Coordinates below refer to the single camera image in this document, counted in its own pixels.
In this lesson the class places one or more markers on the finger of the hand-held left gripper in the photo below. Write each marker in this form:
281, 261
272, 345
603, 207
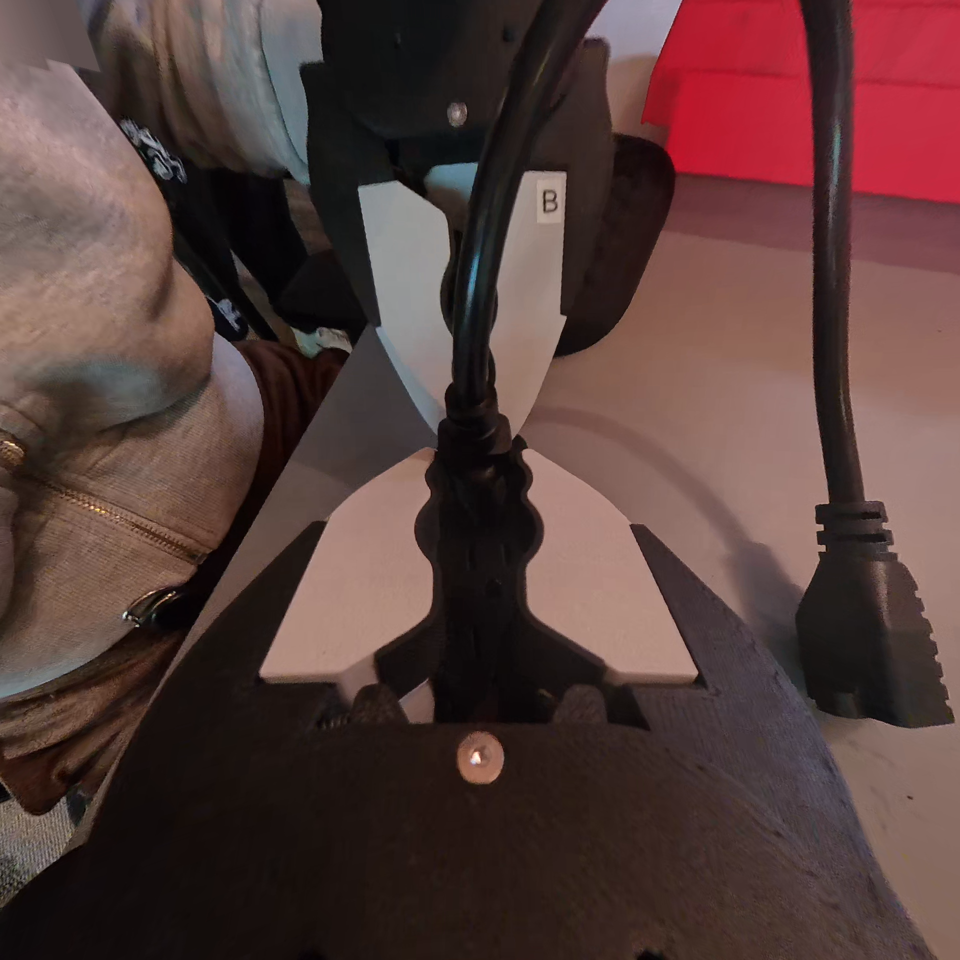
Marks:
405, 285
536, 300

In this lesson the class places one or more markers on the black ribbed socket connector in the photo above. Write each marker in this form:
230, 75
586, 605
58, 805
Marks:
862, 645

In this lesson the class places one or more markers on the black power plug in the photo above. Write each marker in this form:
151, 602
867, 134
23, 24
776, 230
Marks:
480, 540

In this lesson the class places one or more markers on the red plastic bin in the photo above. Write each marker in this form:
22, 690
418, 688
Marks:
735, 112

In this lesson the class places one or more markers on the grey zip hoodie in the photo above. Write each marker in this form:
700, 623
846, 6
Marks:
90, 300

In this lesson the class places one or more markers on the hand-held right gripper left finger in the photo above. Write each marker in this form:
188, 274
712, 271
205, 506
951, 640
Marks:
352, 592

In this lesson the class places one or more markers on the dark printed shirt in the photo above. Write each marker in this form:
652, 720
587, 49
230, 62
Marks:
225, 225

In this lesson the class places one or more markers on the person's left forearm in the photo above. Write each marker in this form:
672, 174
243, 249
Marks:
225, 75

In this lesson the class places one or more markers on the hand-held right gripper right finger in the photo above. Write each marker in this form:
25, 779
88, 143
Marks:
600, 592

